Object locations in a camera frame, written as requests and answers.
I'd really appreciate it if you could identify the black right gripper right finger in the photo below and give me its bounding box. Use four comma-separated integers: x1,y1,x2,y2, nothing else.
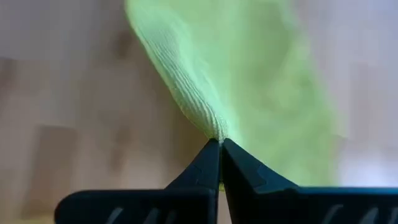
221,138,398,224

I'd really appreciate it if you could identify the green microfiber towel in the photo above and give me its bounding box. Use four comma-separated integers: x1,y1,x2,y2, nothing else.
124,0,346,192

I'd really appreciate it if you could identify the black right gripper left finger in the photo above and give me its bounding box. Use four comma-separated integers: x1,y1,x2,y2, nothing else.
53,138,221,224

